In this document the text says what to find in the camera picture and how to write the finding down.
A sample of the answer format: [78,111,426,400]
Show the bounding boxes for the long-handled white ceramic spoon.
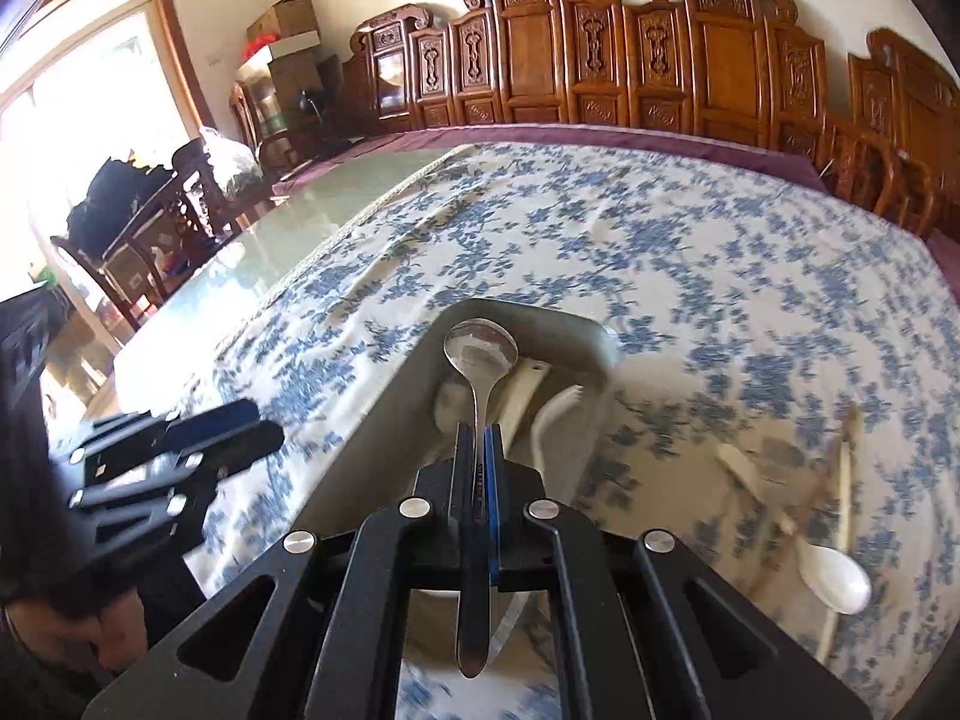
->
[712,442,872,614]

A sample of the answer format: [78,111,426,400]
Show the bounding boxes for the person's left hand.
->
[0,598,145,680]

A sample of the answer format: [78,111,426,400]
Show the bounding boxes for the metal spoon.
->
[442,319,521,680]

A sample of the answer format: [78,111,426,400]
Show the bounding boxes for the stacked cardboard boxes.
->
[255,52,346,158]

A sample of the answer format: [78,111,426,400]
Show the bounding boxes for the wooden door frame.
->
[0,0,218,301]

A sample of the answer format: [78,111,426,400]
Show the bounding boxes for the clear plastic bag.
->
[196,127,265,200]

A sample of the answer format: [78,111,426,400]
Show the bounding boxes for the wooden dining chair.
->
[51,146,256,331]

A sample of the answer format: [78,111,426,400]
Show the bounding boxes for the carved wooden sofa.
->
[341,0,938,241]

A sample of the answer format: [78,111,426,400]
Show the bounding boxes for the black bag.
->
[66,156,177,252]

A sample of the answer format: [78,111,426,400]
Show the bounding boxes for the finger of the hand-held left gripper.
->
[71,420,286,541]
[49,399,262,470]

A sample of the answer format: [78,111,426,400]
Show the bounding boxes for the carved wooden armchair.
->
[849,28,960,241]

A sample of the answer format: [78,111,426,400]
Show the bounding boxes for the white box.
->
[236,30,323,83]

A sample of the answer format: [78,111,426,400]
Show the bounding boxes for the rectangular metal tray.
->
[304,298,620,601]

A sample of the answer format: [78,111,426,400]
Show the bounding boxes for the blue floral tablecloth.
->
[184,141,960,720]

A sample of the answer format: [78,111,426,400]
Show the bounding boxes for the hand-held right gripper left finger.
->
[82,424,481,720]

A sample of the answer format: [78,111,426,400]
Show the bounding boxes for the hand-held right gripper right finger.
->
[484,424,875,720]

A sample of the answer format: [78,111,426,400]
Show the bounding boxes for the long purple sofa cushion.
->
[274,124,826,196]

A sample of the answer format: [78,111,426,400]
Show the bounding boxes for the purple armchair cushion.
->
[926,229,960,286]

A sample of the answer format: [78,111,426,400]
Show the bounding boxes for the brown cardboard box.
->
[246,0,322,42]

